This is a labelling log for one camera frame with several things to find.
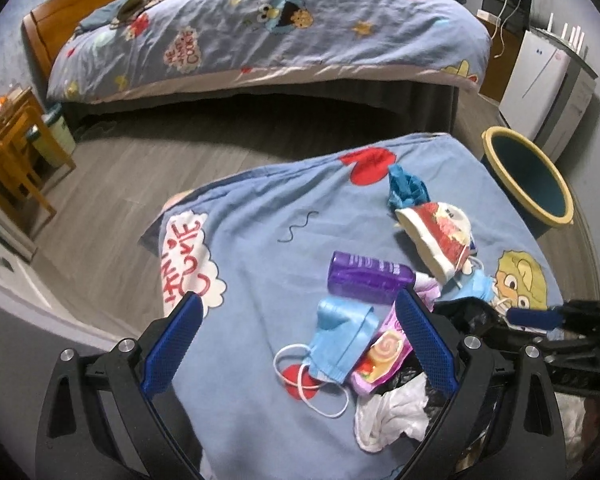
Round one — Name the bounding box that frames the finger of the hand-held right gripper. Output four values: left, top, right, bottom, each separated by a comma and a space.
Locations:
502, 300, 600, 333

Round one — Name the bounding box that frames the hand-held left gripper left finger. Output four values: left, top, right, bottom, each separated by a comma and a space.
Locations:
35, 292, 204, 480

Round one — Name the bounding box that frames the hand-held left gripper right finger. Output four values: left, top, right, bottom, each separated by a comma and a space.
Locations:
395, 287, 566, 480

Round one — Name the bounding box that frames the pink snack wrapper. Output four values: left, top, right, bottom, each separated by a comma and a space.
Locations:
350, 305, 416, 393

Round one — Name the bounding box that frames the black plastic bag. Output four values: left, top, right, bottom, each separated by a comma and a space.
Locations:
380, 297, 511, 441

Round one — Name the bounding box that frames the blue face mask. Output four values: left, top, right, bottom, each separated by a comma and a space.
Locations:
272, 297, 381, 418
455, 255, 511, 311

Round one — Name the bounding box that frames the white tissue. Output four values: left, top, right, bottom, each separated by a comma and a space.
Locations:
355, 375, 431, 453

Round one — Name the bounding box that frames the purple plastic bottle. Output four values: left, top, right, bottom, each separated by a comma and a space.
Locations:
328, 251, 431, 306

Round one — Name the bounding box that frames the crushed red white paper cup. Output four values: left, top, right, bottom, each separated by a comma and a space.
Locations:
395, 201, 476, 281

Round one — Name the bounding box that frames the teal bin with yellow rim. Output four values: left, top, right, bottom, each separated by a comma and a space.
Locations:
481, 126, 575, 238

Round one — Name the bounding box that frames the teal glove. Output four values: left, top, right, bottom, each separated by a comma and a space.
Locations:
387, 164, 431, 211

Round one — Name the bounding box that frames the blue printed blanket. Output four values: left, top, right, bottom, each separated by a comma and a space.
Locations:
139, 132, 563, 480

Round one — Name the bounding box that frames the white air purifier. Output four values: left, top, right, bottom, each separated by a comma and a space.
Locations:
499, 27, 571, 136
535, 30, 597, 161

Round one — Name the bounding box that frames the small white bin green lid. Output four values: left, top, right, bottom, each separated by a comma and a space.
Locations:
32, 105, 76, 168

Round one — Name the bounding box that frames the wooden stool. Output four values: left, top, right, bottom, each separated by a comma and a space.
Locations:
0, 87, 77, 221

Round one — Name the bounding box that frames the wooden nightstand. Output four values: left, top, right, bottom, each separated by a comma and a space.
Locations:
476, 10, 526, 101

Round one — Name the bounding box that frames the grey bed base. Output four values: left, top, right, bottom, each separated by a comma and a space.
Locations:
62, 79, 461, 133

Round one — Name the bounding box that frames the white router with antennas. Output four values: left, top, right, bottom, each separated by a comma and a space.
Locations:
545, 17, 588, 56

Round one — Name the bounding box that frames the bed with cartoon duvet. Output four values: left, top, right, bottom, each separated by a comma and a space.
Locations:
45, 0, 493, 106

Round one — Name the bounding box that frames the wooden bed headboard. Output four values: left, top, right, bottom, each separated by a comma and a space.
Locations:
21, 0, 187, 81

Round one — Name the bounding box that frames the white cable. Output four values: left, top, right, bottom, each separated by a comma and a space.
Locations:
490, 0, 526, 61

